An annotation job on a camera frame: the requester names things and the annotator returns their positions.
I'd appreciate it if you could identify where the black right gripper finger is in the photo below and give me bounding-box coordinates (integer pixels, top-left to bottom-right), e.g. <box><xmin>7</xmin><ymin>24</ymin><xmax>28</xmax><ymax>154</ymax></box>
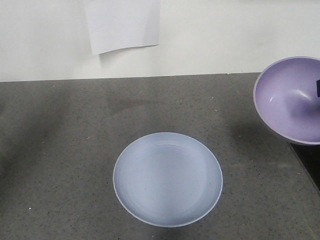
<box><xmin>316</xmin><ymin>80</ymin><xmax>320</xmax><ymax>98</ymax></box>

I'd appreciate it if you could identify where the purple plastic bowl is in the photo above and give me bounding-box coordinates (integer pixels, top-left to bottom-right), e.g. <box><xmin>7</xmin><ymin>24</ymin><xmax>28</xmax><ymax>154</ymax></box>
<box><xmin>253</xmin><ymin>56</ymin><xmax>320</xmax><ymax>146</ymax></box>

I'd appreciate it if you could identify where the light blue plate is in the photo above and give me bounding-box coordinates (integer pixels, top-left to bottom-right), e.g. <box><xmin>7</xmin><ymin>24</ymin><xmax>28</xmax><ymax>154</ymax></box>
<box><xmin>112</xmin><ymin>132</ymin><xmax>224</xmax><ymax>228</ymax></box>

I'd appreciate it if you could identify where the black gas cooktop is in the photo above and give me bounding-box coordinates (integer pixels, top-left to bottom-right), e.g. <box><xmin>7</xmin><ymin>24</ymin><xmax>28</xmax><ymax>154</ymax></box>
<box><xmin>287</xmin><ymin>143</ymin><xmax>320</xmax><ymax>194</ymax></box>

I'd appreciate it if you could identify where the white paper sheet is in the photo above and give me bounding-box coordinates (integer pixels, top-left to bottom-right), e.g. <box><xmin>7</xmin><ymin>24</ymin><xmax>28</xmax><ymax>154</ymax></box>
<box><xmin>84</xmin><ymin>0</ymin><xmax>161</xmax><ymax>55</ymax></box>

